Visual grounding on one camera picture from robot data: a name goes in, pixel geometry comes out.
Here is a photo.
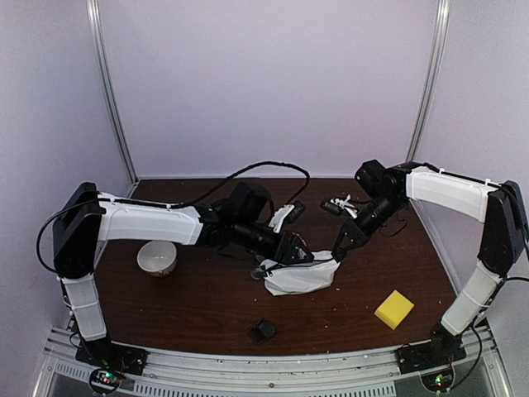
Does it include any right aluminium frame post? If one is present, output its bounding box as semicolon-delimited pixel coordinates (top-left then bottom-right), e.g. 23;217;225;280
406;0;451;161

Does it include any black clipper guard comb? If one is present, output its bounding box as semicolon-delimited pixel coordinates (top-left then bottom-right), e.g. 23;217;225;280
248;318;277;345

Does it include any white ceramic bowl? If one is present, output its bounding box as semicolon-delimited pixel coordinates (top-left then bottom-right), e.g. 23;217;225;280
136;241;178;277

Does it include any front aluminium rail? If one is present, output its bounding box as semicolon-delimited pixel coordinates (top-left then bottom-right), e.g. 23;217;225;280
41;326;509;397

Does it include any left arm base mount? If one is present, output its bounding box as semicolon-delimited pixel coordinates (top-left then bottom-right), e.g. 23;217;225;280
75;338;148;375

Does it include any yellow sponge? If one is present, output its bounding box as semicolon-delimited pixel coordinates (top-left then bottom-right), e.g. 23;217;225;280
374;290;414;330

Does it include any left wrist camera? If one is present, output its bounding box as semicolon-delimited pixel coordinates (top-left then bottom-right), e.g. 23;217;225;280
268;201;306;233

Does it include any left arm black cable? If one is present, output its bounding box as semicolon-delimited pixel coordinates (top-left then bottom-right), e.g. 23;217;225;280
177;160;311;208

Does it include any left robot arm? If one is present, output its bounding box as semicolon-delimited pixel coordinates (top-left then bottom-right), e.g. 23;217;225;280
44;182;314;367

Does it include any aluminium frame post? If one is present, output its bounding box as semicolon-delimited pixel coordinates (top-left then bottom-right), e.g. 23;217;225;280
406;0;451;161
86;0;139;184

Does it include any white zipper pouch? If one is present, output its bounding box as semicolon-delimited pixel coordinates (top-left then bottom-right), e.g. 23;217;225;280
256;251;341;296

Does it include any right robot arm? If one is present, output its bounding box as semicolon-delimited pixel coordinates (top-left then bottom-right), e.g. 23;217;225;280
332;160;528;366

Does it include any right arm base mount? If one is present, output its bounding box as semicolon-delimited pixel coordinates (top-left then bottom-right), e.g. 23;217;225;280
395;337;467;375

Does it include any left aluminium frame post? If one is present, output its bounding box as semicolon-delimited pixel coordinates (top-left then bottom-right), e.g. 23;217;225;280
86;0;139;184

